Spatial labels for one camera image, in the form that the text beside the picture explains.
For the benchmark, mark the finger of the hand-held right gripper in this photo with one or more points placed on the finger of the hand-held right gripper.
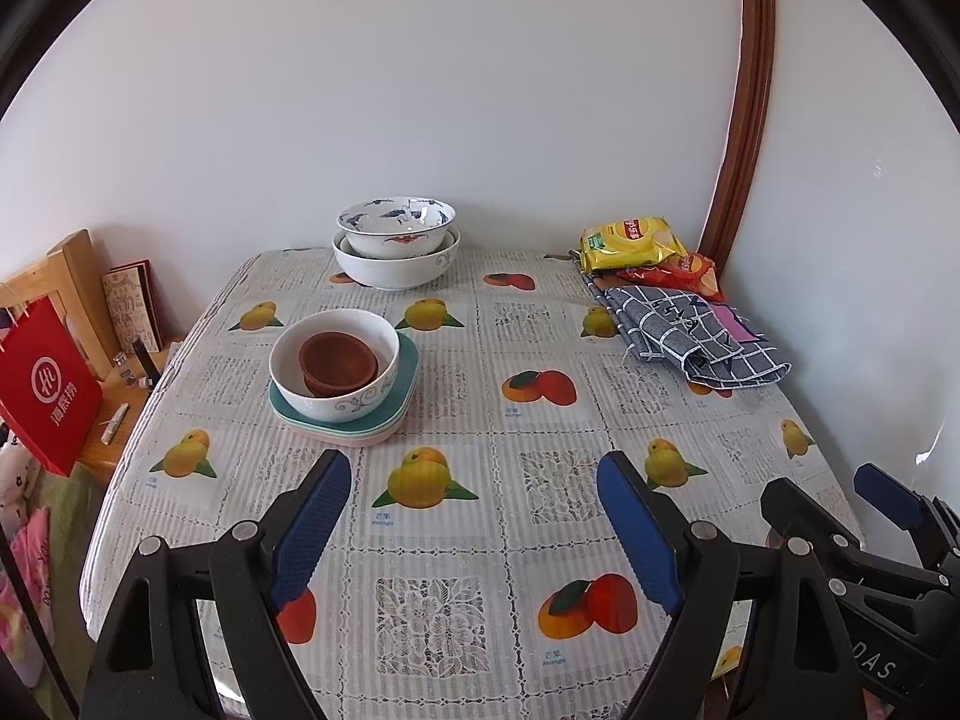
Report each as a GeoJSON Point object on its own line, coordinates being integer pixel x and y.
{"type": "Point", "coordinates": [810, 521]}
{"type": "Point", "coordinates": [889, 491]}

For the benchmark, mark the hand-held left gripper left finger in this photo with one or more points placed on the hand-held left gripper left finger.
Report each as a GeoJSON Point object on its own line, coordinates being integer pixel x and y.
{"type": "Point", "coordinates": [315, 525]}

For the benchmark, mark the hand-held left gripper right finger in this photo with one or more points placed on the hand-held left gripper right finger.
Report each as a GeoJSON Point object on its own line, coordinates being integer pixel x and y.
{"type": "Point", "coordinates": [641, 532]}

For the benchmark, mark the green plastic plate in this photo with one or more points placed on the green plastic plate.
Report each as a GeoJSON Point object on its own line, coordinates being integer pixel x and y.
{"type": "Point", "coordinates": [352, 430]}

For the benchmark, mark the white ceramic bowl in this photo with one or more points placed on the white ceramic bowl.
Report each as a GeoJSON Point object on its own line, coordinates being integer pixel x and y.
{"type": "Point", "coordinates": [352, 405]}

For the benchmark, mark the shallow brown clay bowl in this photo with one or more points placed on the shallow brown clay bowl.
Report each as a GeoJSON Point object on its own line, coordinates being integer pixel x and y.
{"type": "Point", "coordinates": [337, 388]}

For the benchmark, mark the deep brown clay bowl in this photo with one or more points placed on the deep brown clay bowl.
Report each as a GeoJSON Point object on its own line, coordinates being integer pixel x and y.
{"type": "Point", "coordinates": [337, 356]}

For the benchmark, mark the teal plastic plate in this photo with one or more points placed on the teal plastic plate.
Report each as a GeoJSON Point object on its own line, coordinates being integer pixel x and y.
{"type": "Point", "coordinates": [409, 375]}

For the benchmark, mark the grey checked cloth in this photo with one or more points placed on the grey checked cloth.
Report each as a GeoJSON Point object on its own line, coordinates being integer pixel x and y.
{"type": "Point", "coordinates": [690, 337]}

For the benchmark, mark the wooden side table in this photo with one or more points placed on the wooden side table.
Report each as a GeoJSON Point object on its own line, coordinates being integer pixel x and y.
{"type": "Point", "coordinates": [124, 457]}

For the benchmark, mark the fruit-printed tablecloth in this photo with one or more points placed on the fruit-printed tablecloth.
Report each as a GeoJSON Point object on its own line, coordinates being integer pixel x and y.
{"type": "Point", "coordinates": [480, 405]}

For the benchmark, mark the black small object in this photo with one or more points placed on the black small object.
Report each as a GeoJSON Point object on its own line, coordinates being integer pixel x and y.
{"type": "Point", "coordinates": [146, 364]}

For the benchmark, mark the red chip bag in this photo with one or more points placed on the red chip bag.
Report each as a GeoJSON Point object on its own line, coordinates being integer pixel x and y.
{"type": "Point", "coordinates": [701, 274]}

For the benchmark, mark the large white scroll-print bowl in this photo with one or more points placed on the large white scroll-print bowl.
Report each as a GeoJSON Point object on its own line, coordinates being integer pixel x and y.
{"type": "Point", "coordinates": [397, 270]}

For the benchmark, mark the brown patterned book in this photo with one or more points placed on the brown patterned book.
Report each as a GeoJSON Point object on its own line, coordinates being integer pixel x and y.
{"type": "Point", "coordinates": [133, 307]}

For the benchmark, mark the yellow chip bag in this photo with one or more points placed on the yellow chip bag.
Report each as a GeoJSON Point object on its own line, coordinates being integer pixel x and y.
{"type": "Point", "coordinates": [630, 244]}

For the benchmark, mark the red paper bag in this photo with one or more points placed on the red paper bag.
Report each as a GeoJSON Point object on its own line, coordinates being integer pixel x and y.
{"type": "Point", "coordinates": [49, 390]}

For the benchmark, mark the pink floral cloth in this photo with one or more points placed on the pink floral cloth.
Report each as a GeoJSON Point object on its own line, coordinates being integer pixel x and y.
{"type": "Point", "coordinates": [22, 592]}

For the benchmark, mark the blue patterned white bowl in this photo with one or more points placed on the blue patterned white bowl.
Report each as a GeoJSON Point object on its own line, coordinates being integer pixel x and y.
{"type": "Point", "coordinates": [397, 221]}

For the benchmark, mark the wooden chair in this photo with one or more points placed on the wooden chair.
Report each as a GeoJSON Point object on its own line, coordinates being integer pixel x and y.
{"type": "Point", "coordinates": [75, 277]}

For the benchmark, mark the brown wooden door frame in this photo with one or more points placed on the brown wooden door frame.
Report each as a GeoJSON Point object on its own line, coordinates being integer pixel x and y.
{"type": "Point", "coordinates": [746, 105]}

